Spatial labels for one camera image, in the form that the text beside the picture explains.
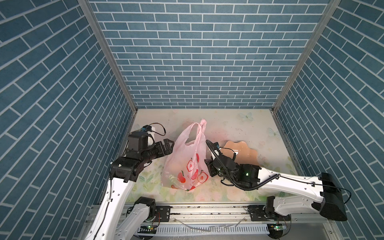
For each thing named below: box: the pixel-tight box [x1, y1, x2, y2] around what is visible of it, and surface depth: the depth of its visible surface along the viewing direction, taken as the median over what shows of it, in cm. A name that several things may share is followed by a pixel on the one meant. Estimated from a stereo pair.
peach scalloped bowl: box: [220, 141, 261, 165], surface depth 96 cm
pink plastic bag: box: [161, 119, 211, 192], surface depth 76 cm
